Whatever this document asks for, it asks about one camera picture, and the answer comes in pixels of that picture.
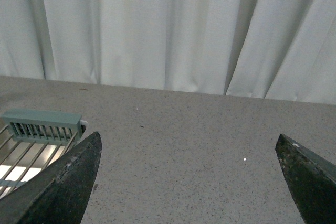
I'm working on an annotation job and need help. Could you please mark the white pleated curtain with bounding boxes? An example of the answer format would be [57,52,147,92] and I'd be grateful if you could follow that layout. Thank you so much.
[1,0,335,104]

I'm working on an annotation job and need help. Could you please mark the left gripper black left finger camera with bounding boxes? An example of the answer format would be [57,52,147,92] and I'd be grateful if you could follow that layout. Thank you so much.
[1,132,102,223]

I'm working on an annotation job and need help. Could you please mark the green dish drying rack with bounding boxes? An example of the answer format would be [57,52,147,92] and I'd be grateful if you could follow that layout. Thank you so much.
[1,109,88,197]

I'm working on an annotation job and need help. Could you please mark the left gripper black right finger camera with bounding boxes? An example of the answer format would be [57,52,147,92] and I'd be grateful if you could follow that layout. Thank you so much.
[275,134,335,223]

